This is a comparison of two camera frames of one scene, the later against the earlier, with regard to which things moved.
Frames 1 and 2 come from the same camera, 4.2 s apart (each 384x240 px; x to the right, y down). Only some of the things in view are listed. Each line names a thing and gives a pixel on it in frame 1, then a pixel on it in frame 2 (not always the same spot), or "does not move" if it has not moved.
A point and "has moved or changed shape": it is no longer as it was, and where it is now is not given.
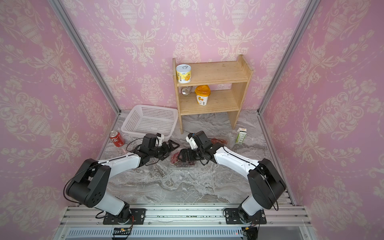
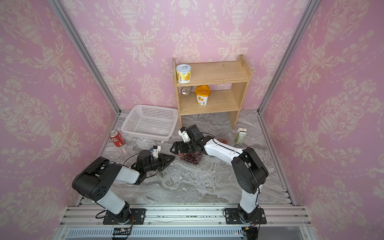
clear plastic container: (174, 162) has moved or changed shape
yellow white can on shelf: (184, 73) does not move
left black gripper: (167, 150) to (163, 160)
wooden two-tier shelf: (216, 87) does not move
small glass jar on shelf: (186, 90) does not move
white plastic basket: (144, 119) does not move
